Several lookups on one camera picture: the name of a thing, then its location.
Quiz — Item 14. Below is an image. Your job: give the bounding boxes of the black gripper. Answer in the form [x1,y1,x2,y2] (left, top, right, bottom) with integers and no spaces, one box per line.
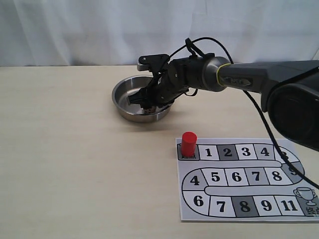
[128,74,188,109]

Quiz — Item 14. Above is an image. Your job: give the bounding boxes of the wooden die black pips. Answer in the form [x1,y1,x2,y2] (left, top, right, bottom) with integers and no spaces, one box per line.
[143,107,157,115]

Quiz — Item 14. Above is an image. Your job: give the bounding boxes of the red cylinder game piece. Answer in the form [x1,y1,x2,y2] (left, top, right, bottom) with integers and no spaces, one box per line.
[181,131,197,157]

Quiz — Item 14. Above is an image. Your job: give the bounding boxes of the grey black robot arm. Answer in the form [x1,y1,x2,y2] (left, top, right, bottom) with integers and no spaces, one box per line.
[128,53,319,150]

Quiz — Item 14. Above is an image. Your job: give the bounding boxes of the stainless steel round bowl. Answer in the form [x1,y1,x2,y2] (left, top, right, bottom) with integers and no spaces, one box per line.
[112,75,171,123]

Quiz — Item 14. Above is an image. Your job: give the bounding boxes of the paper numbered game board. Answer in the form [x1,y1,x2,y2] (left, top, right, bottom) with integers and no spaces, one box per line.
[175,138,319,223]

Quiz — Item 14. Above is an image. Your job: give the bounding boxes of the white curtain backdrop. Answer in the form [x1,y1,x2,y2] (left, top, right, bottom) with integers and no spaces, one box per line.
[0,0,319,66]

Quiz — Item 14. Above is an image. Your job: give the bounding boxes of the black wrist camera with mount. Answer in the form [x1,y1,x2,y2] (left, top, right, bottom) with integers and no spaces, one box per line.
[137,54,169,74]

